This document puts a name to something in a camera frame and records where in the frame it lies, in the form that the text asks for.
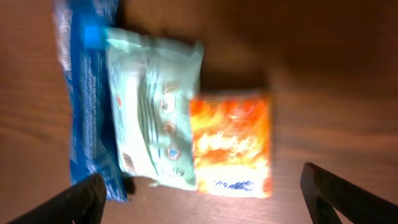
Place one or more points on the teal wet wipes packet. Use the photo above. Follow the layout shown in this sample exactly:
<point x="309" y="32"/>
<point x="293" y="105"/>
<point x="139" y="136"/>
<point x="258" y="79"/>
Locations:
<point x="152" y="81"/>

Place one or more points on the small orange box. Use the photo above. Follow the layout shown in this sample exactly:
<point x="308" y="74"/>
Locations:
<point x="231" y="144"/>

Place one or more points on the blue Oreo cookie packet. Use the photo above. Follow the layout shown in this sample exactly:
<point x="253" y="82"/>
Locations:
<point x="80" y="26"/>

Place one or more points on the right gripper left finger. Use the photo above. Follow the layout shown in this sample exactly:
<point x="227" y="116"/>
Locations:
<point x="79" y="204"/>

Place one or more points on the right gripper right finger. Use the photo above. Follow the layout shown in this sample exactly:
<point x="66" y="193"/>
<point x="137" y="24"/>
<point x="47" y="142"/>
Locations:
<point x="325" y="193"/>

